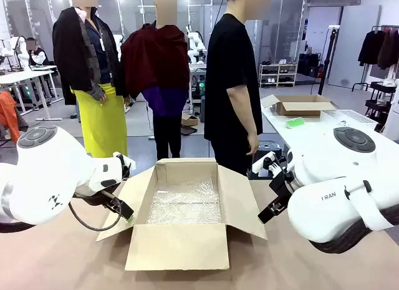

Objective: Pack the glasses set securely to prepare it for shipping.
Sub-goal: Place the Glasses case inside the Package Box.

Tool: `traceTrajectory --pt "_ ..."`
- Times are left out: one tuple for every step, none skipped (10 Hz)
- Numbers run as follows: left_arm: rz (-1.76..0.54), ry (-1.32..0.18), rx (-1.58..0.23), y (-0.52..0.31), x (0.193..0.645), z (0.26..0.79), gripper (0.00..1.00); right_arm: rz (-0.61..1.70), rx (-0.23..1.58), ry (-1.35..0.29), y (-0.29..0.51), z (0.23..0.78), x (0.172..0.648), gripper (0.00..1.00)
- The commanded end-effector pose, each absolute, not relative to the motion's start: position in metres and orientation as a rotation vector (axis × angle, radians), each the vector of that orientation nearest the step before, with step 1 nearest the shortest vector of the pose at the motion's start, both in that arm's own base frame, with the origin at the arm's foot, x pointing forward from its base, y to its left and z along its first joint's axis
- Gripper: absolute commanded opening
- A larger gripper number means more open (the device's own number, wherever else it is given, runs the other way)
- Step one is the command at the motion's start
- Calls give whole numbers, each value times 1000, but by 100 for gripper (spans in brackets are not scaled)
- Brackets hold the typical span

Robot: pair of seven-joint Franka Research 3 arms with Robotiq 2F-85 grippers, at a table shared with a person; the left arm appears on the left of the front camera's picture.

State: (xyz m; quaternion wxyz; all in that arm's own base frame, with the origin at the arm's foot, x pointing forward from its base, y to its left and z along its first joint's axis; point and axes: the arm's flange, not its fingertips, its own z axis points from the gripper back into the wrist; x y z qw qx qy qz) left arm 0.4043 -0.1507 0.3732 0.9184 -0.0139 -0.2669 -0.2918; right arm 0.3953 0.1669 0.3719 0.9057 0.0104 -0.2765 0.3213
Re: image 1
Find seated person in vest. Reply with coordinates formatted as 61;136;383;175
25;37;50;67

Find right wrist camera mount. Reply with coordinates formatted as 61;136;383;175
251;150;288;176

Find white office desk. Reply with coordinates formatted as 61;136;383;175
0;64;64;122

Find black luggage bags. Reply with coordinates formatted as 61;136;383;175
297;52;322;77

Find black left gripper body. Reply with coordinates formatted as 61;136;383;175
73;189;126;210

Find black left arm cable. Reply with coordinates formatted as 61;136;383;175
68;196;122;232

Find mannequin with yellow skirt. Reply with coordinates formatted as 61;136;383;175
52;0;129;159

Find metal workbench frame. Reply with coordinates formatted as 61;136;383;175
188;62;208;105

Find dark round stool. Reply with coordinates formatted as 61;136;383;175
249;140;283;180

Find white rounded column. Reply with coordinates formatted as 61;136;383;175
382;79;399;142

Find small open cardboard box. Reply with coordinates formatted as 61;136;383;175
261;94;338;117

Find cardboard box on floor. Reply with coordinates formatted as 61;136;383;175
181;114;200;127

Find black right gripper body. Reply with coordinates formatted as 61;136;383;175
269;170;296;207

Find person in black t-shirt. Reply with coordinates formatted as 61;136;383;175
204;0;272;178

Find mannequin with maroon cape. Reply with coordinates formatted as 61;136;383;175
120;0;191;162

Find black utility cart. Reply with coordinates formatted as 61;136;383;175
363;80;398;125

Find open cardboard shipping box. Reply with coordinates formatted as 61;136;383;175
95;158;269;271

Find hanging black coat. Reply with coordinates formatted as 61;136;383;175
357;30;386;67

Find green plastic object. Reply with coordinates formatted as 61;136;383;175
286;116;306;130

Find white shoe rack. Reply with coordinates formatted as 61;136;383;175
258;62;299;88

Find orange garment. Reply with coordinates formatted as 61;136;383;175
0;90;21;144

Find metal clothes rack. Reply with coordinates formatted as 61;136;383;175
351;24;399;93

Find white mesh basket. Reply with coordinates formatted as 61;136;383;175
320;109;380;132

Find hanging dark brown coat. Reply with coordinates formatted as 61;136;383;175
377;29;399;71

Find white side table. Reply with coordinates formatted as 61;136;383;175
261;95;399;178

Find clear bubble wrap sheet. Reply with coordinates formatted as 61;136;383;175
146;176;223;225

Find person's right hand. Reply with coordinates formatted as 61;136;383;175
245;132;261;157

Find person's right forearm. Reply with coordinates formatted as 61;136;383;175
226;84;259;138

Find black right arm cable sleeve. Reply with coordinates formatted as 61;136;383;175
307;205;399;255

